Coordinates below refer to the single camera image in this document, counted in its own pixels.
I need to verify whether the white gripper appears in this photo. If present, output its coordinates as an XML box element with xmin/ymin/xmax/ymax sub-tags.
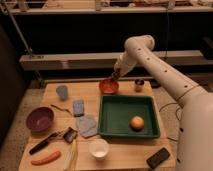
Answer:
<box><xmin>114</xmin><ymin>53</ymin><xmax>137</xmax><ymax>77</ymax></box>

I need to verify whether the dark grape bunch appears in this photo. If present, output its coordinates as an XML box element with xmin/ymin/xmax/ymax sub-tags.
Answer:
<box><xmin>112</xmin><ymin>69</ymin><xmax>121</xmax><ymax>81</ymax></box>

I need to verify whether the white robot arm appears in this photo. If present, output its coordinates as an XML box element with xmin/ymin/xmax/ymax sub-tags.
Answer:
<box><xmin>114</xmin><ymin>35</ymin><xmax>213</xmax><ymax>171</ymax></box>

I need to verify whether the red bowl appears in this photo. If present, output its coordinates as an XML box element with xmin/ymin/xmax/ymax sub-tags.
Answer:
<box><xmin>99</xmin><ymin>79</ymin><xmax>119</xmax><ymax>94</ymax></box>

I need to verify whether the purple bowl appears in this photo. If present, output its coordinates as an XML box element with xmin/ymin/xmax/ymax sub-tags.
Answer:
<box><xmin>26</xmin><ymin>107</ymin><xmax>54</xmax><ymax>132</ymax></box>

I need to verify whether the green plastic tray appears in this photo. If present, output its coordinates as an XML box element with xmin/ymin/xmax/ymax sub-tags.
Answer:
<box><xmin>98</xmin><ymin>95</ymin><xmax>160</xmax><ymax>139</ymax></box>

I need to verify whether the orange fruit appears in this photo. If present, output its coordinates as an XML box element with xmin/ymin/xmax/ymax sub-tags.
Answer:
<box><xmin>130</xmin><ymin>116</ymin><xmax>145</xmax><ymax>131</ymax></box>

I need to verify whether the blue plastic cup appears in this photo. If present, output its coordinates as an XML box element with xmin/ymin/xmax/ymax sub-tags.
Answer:
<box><xmin>56</xmin><ymin>85</ymin><xmax>68</xmax><ymax>101</ymax></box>

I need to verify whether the grey folded cloth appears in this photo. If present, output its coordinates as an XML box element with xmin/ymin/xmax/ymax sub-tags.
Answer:
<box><xmin>76</xmin><ymin>115</ymin><xmax>97</xmax><ymax>138</ymax></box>

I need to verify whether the metal fork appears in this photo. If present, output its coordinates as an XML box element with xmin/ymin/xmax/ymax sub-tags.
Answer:
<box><xmin>50</xmin><ymin>104</ymin><xmax>72</xmax><ymax>115</ymax></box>

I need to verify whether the white cup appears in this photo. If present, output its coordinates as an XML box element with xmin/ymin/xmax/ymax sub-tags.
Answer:
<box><xmin>89</xmin><ymin>139</ymin><xmax>109</xmax><ymax>160</ymax></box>

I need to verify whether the black rectangular block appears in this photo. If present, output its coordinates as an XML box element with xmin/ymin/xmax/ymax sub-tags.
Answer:
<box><xmin>146</xmin><ymin>148</ymin><xmax>170</xmax><ymax>169</ymax></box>

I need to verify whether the yellow corn cob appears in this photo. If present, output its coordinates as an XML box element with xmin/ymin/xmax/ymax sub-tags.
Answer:
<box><xmin>63</xmin><ymin>139</ymin><xmax>78</xmax><ymax>171</ymax></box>

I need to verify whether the orange carrot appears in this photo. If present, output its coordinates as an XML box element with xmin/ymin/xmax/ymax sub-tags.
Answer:
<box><xmin>31</xmin><ymin>151</ymin><xmax>61</xmax><ymax>165</ymax></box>

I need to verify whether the black handled knife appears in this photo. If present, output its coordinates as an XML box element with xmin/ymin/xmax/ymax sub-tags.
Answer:
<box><xmin>29</xmin><ymin>133</ymin><xmax>58</xmax><ymax>155</ymax></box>

